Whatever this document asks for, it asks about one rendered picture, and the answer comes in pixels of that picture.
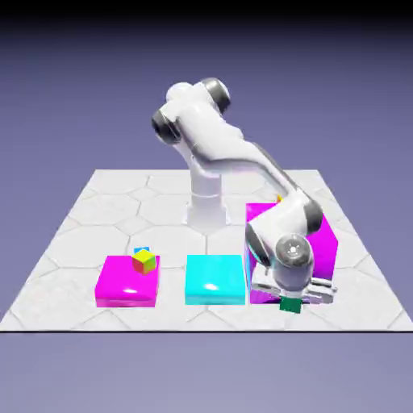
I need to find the tall magenta box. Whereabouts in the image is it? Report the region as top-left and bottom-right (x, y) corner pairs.
(245, 202), (339, 305)

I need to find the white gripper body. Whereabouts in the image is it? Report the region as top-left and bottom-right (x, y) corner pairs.
(251, 273), (339, 306)

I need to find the flat cyan box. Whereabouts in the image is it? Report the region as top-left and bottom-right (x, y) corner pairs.
(184, 254), (247, 307)

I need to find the small green cube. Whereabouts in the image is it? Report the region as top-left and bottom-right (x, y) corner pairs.
(279, 295), (303, 315)

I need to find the small multicoloured cube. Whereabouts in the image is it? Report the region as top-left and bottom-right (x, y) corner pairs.
(131, 248), (157, 276)

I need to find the flat magenta box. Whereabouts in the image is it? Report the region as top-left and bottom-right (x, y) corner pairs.
(94, 255), (161, 308)

